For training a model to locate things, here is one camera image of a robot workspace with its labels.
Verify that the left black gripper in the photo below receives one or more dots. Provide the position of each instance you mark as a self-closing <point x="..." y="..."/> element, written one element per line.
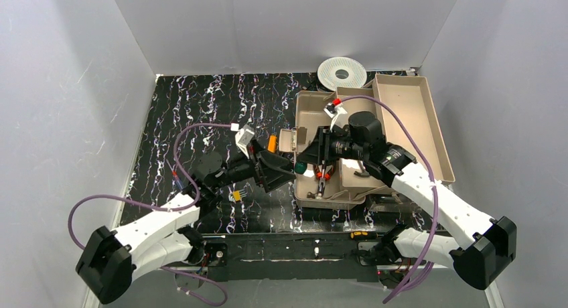
<point x="258" y="169"/>

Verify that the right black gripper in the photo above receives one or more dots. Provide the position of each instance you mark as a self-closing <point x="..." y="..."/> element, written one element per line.
<point x="323" y="145"/>

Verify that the green handle screwdriver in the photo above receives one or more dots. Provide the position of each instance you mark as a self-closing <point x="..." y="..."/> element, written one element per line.
<point x="300" y="168"/>

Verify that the red needle nose pliers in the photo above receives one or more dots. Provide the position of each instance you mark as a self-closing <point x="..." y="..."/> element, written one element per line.
<point x="326" y="173"/>

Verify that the orange handle pliers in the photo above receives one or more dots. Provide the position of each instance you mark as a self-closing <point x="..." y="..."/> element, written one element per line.
<point x="272" y="145"/>

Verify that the beige plastic tool box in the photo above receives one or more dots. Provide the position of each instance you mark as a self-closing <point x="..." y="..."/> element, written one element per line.
<point x="404" y="106"/>

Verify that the black handle hammer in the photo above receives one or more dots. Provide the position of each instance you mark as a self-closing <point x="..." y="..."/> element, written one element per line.
<point x="320" y="189"/>
<point x="366" y="170"/>

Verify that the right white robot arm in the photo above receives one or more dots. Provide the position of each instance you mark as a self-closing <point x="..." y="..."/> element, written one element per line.
<point x="478" y="247"/>

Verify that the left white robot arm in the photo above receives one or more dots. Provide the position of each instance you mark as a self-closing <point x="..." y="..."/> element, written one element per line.
<point x="112" y="259"/>

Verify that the yellow hex key set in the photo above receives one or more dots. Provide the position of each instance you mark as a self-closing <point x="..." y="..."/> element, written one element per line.
<point x="237" y="195"/>

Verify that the white filament spool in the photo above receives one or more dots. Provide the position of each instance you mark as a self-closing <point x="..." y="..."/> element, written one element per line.
<point x="341" y="72"/>

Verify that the black marble pattern mat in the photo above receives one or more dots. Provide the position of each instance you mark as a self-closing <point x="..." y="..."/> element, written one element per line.
<point x="267" y="103"/>

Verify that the red blue small screwdriver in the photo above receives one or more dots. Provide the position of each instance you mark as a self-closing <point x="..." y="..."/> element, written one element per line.
<point x="178" y="182"/>

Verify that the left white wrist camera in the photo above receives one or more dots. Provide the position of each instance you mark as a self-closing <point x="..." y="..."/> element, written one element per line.
<point x="243" y="137"/>

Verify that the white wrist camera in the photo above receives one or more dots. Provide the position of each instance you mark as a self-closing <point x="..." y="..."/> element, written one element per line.
<point x="337" y="113"/>
<point x="243" y="137"/>

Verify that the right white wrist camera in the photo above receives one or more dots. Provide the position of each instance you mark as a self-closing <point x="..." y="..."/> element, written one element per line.
<point x="337" y="113"/>

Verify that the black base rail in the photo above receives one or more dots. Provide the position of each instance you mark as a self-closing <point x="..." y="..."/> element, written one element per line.
<point x="286" y="256"/>

